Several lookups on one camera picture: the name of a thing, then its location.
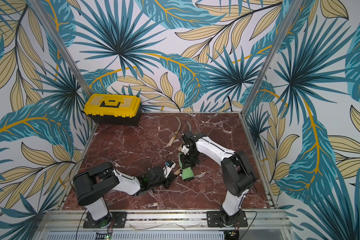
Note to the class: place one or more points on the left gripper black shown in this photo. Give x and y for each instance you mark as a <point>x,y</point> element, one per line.
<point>170,180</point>

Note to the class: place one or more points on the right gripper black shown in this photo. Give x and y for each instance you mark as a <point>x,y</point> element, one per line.
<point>187,159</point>

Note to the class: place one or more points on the green rag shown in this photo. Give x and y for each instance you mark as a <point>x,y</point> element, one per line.
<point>186,172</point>

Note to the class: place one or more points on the sickle labelled handle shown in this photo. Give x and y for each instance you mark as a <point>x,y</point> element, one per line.
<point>174,133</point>

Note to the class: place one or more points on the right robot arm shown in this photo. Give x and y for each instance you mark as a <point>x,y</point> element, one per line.
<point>238,174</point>

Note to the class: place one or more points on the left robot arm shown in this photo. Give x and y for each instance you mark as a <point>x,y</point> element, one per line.
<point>92,184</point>

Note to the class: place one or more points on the yellow black toolbox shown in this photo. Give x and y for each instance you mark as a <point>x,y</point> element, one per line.
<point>114,109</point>

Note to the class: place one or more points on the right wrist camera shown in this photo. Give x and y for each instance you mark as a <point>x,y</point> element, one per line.
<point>185,149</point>

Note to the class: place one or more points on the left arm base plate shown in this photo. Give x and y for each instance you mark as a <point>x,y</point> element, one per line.
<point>113,220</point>

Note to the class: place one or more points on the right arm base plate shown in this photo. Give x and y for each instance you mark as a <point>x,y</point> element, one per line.
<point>220,219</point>

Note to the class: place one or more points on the aluminium front rail frame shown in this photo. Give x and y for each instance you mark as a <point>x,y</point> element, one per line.
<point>256,224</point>

